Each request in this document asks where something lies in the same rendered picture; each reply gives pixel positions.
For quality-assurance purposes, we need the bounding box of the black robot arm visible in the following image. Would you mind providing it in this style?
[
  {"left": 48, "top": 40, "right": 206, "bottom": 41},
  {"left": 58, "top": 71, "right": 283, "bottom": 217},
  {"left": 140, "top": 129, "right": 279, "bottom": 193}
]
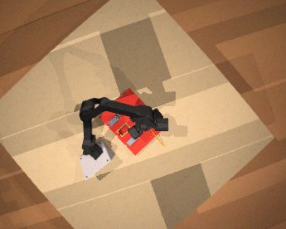
[{"left": 79, "top": 97, "right": 168, "bottom": 160}]

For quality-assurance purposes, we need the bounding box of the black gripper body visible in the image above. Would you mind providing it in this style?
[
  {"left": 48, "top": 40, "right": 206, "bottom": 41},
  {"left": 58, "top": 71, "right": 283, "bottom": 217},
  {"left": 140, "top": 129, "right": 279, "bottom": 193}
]
[{"left": 128, "top": 109, "right": 163, "bottom": 139}]

